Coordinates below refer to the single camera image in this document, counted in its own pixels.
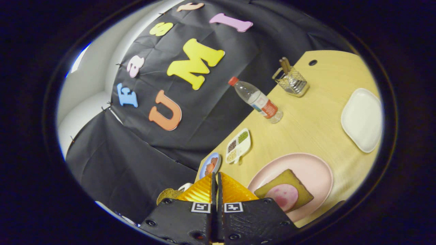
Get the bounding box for clear water bottle red cap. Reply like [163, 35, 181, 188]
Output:
[228, 76, 284, 124]

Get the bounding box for blue plate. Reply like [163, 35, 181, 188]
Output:
[199, 152, 222, 179]

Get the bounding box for pink round plate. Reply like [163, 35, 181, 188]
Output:
[248, 152, 334, 223]

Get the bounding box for brown bread slice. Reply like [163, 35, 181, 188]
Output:
[254, 169, 314, 213]
[157, 188, 184, 205]

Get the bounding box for ceiling light panel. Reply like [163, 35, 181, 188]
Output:
[70, 43, 92, 74]

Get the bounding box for white divided condiment dish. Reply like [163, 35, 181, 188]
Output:
[225, 128, 252, 164]

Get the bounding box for white square plate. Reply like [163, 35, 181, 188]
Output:
[341, 88, 383, 153]

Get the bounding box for pink ham slice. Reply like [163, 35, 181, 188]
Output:
[265, 184, 299, 212]

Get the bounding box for metal wire utensil holder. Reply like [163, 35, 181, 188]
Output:
[272, 66, 310, 98]

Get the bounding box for red tomato slices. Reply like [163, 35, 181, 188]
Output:
[204, 157, 218, 176]

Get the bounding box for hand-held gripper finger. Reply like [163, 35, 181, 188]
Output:
[217, 172, 301, 245]
[139, 172, 217, 245]

